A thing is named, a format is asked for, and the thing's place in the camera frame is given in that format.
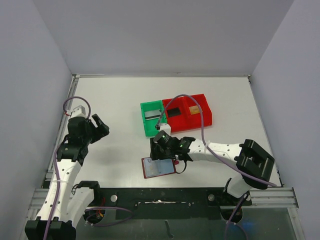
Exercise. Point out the aluminium front rail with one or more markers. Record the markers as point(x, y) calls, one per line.
point(273, 197)

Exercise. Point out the red bin with black card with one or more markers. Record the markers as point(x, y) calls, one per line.
point(181, 122)

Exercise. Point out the gold credit card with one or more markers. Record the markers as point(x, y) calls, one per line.
point(194, 110)

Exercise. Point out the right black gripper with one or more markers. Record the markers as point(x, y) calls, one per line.
point(155, 152)

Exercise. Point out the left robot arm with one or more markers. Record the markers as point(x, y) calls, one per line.
point(66, 200)

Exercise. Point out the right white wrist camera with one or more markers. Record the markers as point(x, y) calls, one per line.
point(166, 128)

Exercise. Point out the red bin with gold card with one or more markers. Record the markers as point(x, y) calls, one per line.
point(205, 117)

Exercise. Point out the green plastic bin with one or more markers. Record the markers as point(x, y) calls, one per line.
point(149, 125)

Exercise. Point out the thin white card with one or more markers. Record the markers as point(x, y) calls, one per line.
point(152, 114)

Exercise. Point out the red leather card holder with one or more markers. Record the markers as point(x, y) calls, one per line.
point(166, 167)

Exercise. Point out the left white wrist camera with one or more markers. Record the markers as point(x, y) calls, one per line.
point(78, 111)

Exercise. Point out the black credit card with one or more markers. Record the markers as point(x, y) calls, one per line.
point(173, 112)

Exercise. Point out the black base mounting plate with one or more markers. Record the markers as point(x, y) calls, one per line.
point(212, 203)

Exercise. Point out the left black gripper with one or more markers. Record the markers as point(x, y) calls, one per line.
point(101, 130)

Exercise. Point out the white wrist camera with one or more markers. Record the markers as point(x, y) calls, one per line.
point(166, 128)
point(78, 111)

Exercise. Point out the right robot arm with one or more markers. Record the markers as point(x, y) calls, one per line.
point(253, 164)

